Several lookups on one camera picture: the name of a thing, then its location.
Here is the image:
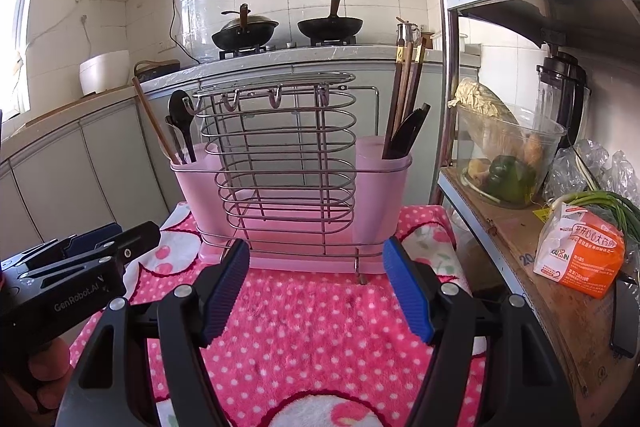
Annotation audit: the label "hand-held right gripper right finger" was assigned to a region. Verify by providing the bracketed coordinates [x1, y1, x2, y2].
[381, 235, 582, 427]

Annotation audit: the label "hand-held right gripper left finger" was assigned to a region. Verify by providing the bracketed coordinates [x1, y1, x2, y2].
[54, 238, 252, 427]

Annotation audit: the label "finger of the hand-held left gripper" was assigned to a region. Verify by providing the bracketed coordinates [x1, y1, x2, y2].
[0, 223, 124, 274]
[20, 221, 162, 282]

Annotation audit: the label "pink wire utensil holder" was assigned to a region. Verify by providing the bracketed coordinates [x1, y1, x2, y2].
[170, 72, 414, 284]

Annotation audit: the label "black spoon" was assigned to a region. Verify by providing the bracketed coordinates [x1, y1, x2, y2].
[168, 90, 197, 164]

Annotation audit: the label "light brown wooden chopstick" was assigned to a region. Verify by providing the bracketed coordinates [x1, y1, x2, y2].
[392, 43, 416, 142]

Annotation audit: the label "person's left hand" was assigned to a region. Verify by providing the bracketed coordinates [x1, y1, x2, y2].
[27, 336, 77, 413]

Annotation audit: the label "white kitchen counter cabinets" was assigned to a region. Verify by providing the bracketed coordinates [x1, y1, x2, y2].
[0, 44, 482, 260]

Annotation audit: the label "pink polka dot printed blanket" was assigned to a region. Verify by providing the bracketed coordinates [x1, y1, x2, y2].
[70, 202, 489, 427]

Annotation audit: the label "cardboard sheet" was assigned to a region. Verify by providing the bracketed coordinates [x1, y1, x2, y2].
[444, 167, 640, 409]

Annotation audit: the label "reddish brown wooden chopstick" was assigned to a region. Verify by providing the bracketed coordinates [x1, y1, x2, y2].
[131, 77, 180, 166]

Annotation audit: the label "wooden cutting board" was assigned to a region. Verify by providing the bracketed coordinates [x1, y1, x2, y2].
[25, 84, 137, 128]

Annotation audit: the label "green bell pepper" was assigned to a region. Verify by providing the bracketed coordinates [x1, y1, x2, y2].
[487, 155, 534, 204]

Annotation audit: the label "black plastic knife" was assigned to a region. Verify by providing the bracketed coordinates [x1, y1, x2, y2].
[382, 109, 419, 160]

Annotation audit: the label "white rice cooker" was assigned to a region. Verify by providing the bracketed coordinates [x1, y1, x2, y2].
[79, 50, 132, 96]

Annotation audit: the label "dark woven basket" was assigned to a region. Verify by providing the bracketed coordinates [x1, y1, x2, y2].
[133, 60, 181, 83]

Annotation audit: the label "orange and white food packet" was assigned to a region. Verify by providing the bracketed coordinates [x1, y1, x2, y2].
[532, 202, 627, 299]

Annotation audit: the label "clear glass bowl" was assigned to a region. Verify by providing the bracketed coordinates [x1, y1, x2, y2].
[456, 101, 566, 210]

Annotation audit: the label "dark brown wooden chopstick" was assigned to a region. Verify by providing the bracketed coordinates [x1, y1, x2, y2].
[382, 47, 407, 159]
[405, 37, 429, 120]

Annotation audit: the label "clear plastic bag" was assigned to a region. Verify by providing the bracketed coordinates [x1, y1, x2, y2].
[547, 139, 640, 208]

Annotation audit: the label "napa cabbage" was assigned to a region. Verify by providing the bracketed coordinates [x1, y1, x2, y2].
[447, 78, 521, 148]

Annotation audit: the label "green onion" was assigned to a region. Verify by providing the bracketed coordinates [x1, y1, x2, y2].
[547, 190, 640, 234]

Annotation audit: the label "window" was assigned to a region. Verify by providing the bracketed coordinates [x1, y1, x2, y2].
[0, 0, 57, 124]

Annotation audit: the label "black phone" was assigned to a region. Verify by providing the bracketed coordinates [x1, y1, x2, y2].
[609, 277, 640, 361]

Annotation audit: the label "black wok with lid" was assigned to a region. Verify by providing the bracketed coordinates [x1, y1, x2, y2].
[211, 3, 280, 50]

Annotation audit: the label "steel shelf rack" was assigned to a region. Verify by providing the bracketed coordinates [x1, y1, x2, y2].
[425, 0, 640, 410]

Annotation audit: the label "gas stove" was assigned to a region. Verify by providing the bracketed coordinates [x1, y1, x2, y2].
[217, 35, 359, 60]

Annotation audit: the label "black blender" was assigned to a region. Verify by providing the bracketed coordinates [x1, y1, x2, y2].
[536, 51, 592, 151]

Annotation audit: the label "steel kettle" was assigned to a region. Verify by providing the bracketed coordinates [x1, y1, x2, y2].
[396, 19, 421, 48]

